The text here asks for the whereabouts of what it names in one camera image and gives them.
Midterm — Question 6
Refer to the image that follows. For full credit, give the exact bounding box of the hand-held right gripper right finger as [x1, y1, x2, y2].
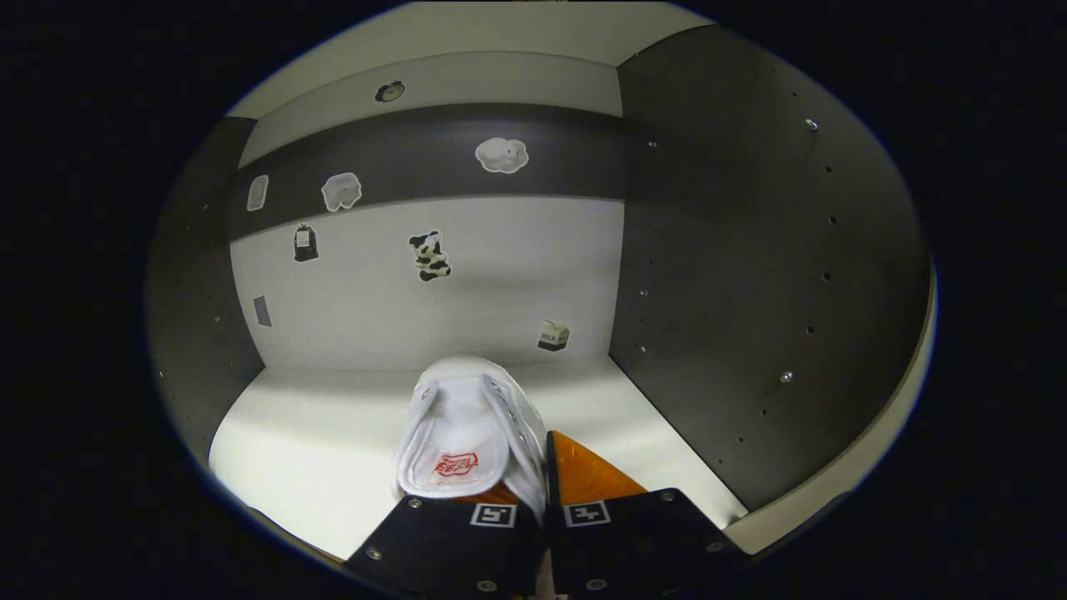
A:
[544, 429, 749, 599]

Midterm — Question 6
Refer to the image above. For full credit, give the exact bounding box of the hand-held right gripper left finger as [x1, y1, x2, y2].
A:
[343, 492, 547, 599]

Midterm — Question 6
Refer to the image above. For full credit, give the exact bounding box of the white canvas shoe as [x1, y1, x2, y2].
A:
[392, 357, 549, 522]

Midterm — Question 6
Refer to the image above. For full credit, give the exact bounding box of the white shoe cabinet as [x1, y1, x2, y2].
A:
[146, 0, 939, 568]

